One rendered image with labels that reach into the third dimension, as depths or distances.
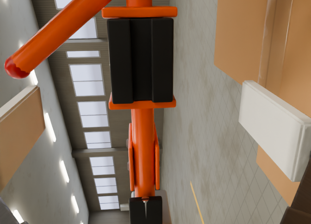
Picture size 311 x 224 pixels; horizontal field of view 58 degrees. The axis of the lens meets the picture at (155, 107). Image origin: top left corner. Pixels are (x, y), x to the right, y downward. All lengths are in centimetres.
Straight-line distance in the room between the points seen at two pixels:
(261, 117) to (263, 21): 18
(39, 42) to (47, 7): 897
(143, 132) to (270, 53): 15
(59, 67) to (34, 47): 990
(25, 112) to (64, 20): 12
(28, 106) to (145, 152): 14
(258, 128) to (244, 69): 20
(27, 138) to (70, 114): 1130
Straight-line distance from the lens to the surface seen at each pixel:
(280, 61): 29
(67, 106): 1122
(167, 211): 34
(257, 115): 17
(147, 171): 29
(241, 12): 39
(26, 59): 28
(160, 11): 23
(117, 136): 1217
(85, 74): 1015
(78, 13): 26
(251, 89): 18
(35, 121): 18
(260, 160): 134
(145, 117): 26
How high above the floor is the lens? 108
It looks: 4 degrees down
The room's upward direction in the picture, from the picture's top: 92 degrees counter-clockwise
